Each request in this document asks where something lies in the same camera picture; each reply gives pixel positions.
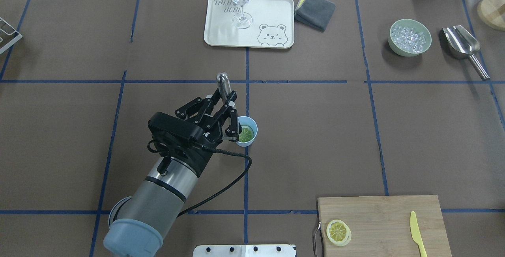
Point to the steel ice scoop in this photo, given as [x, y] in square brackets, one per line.
[463, 45]

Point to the grey folded cloth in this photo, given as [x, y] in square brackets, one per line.
[314, 13]

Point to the white wire cup rack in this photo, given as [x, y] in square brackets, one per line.
[8, 36]

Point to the lemon slice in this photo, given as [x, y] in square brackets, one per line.
[246, 135]

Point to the lemon half on board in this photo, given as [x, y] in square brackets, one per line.
[338, 233]

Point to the yellow plastic knife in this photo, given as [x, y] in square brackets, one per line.
[416, 234]

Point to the light blue paper cup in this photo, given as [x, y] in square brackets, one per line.
[248, 121]

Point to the steel muddler black tip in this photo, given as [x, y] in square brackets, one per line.
[223, 83]

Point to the green bowl of ice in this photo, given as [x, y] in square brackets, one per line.
[408, 37]

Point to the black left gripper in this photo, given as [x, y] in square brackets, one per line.
[198, 157]

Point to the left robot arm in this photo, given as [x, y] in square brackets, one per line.
[138, 224]

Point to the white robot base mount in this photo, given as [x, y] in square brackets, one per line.
[246, 250]

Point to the round wooden stand base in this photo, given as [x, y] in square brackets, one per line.
[492, 13]

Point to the cream bear tray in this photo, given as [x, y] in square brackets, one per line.
[272, 24]

